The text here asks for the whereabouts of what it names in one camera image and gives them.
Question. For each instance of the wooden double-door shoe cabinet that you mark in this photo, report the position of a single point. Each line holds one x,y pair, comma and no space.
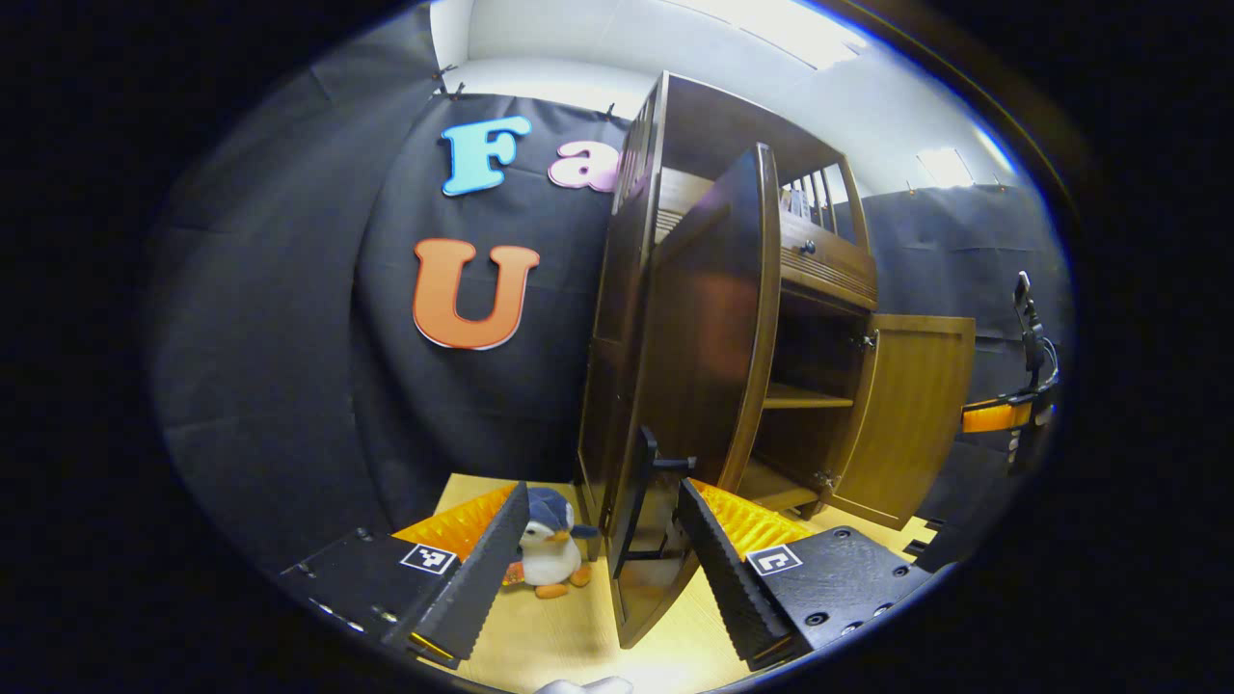
627,289

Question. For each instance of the black backdrop cloth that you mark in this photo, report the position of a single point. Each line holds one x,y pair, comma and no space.
289,386

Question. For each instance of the white book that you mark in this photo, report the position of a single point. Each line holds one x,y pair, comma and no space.
796,202

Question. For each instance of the penguin plush toy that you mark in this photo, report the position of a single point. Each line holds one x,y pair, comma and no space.
549,559

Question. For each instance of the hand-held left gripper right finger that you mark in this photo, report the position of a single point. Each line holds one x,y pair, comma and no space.
728,578

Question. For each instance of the wooden drawer with black knob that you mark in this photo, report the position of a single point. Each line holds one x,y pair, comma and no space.
839,265

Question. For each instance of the small ceiling light panel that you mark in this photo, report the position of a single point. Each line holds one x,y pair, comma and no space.
945,167

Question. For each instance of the wooden shoe cabinet door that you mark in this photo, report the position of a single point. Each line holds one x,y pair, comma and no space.
916,414
704,337

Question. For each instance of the large ceiling light panel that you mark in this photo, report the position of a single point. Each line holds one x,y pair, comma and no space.
781,29

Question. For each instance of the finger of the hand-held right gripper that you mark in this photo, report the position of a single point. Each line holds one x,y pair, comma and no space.
993,416

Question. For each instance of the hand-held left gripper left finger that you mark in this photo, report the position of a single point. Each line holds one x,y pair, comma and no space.
482,578

